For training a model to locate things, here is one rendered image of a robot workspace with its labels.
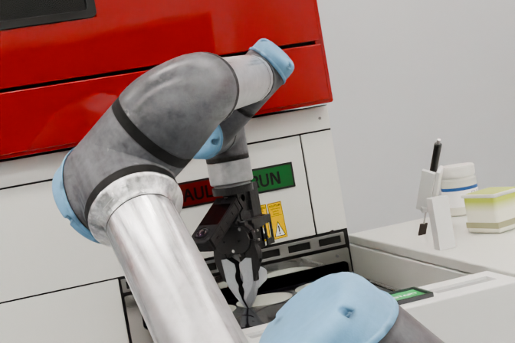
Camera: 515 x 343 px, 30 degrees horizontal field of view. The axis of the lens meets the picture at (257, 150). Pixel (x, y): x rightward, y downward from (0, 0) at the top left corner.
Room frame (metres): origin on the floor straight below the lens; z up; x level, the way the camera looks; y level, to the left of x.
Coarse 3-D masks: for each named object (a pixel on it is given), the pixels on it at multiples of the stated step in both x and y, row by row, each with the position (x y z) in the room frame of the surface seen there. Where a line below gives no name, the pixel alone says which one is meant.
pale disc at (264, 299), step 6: (264, 294) 1.73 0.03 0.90; (270, 294) 1.73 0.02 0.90; (276, 294) 1.72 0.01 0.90; (282, 294) 1.71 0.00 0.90; (288, 294) 1.70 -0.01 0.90; (258, 300) 1.69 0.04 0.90; (264, 300) 1.68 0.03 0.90; (270, 300) 1.67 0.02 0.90; (276, 300) 1.66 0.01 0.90; (282, 300) 1.65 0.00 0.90; (252, 306) 1.64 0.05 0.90
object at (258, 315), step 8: (280, 288) 1.76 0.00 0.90; (288, 288) 1.75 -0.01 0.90; (296, 288) 1.74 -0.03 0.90; (232, 304) 1.69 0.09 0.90; (272, 304) 1.64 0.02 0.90; (280, 304) 1.63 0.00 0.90; (232, 312) 1.62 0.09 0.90; (240, 312) 1.61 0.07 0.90; (248, 312) 1.60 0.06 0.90; (256, 312) 1.60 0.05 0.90; (264, 312) 1.59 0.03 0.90; (272, 312) 1.58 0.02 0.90; (240, 320) 1.56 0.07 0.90; (248, 320) 1.55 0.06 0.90; (256, 320) 1.54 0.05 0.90; (264, 320) 1.53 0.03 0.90; (272, 320) 1.52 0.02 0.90
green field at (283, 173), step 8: (272, 168) 1.82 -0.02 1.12; (280, 168) 1.82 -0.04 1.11; (288, 168) 1.82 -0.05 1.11; (256, 176) 1.81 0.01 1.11; (264, 176) 1.81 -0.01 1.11; (272, 176) 1.81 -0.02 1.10; (280, 176) 1.82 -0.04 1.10; (288, 176) 1.82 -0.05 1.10; (264, 184) 1.81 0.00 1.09; (272, 184) 1.81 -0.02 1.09; (280, 184) 1.82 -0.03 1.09; (288, 184) 1.82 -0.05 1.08
